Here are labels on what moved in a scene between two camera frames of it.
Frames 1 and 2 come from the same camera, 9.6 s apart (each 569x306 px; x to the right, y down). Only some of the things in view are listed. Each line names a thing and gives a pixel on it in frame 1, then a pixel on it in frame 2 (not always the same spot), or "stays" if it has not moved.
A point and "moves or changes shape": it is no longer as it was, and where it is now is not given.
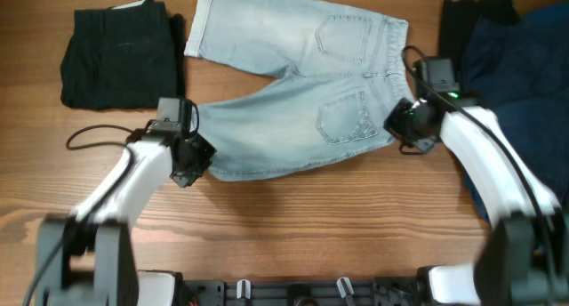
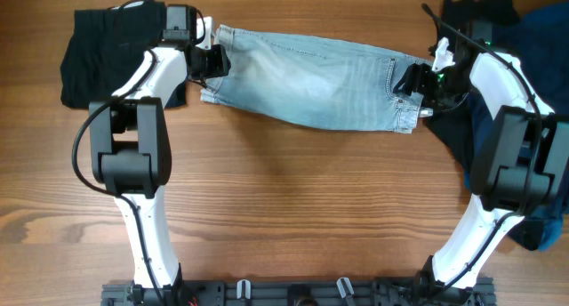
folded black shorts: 124,57 stays
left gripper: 206,149 → 219,66
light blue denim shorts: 342,80 moves or changes shape
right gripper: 392,123 → 415,81
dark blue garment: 519,68 stays
